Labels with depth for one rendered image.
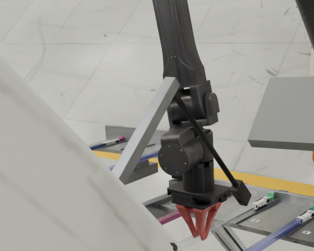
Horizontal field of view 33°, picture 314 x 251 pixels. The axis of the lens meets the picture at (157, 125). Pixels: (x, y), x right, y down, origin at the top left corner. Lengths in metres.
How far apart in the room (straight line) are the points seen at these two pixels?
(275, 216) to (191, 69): 0.41
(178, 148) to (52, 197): 0.67
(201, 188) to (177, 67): 0.22
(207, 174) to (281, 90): 0.74
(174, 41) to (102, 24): 2.72
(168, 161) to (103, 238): 0.65
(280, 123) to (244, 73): 1.11
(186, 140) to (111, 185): 0.66
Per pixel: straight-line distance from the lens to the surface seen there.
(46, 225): 0.20
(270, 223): 1.11
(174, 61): 0.90
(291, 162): 2.22
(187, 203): 0.95
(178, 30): 0.90
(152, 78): 2.92
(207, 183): 0.94
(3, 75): 0.18
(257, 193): 1.28
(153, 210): 1.19
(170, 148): 0.86
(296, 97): 1.60
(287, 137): 1.51
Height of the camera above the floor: 1.75
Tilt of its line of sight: 41 degrees down
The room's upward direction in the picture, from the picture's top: 37 degrees counter-clockwise
